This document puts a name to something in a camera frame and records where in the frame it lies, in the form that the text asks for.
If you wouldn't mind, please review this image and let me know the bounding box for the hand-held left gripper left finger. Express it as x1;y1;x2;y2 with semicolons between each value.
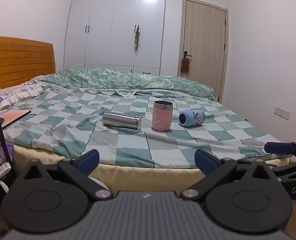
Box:
22;149;114;202

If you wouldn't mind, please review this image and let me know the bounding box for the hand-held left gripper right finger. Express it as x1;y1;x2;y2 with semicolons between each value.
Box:
180;149;278;202

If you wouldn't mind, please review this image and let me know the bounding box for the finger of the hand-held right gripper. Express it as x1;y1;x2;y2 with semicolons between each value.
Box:
264;139;296;155
265;164;286;178

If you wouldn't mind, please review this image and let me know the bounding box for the blue printed cup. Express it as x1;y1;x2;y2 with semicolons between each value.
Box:
179;108;205;127

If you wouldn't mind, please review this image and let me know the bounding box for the stainless steel cup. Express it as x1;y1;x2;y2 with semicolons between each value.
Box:
102;112;141;131

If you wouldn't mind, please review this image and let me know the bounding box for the pink cup with steel rim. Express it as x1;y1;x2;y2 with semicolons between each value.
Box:
152;101;174;132

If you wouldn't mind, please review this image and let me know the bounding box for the green checkered bed sheet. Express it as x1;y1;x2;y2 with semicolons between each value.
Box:
3;89;291;169

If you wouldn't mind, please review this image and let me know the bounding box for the beige mattress pad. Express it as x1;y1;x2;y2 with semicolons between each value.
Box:
13;144;293;196

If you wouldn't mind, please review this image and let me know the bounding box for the pink notebook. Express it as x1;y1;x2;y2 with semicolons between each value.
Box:
0;109;32;130

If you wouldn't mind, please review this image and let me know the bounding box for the green floral quilt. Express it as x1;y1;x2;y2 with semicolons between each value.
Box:
29;67;217;99

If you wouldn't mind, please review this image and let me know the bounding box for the purple floral pillow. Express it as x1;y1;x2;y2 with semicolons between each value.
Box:
0;83;47;111

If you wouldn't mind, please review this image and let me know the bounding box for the brown hanging pouch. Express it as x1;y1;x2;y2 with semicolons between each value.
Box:
180;57;191;75

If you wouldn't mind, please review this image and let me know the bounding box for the beige wooden door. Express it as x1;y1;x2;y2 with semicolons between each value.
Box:
182;0;229;103

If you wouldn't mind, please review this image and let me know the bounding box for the wooden headboard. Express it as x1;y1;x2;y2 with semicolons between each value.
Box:
0;35;57;90

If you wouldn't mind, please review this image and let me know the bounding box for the white wardrobe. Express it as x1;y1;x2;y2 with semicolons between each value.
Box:
63;0;167;76

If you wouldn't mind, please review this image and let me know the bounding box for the hanging green ornament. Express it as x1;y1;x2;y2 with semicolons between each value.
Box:
134;25;141;53

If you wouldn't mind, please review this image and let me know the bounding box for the white wall socket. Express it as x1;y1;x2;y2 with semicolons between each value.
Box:
274;106;291;118

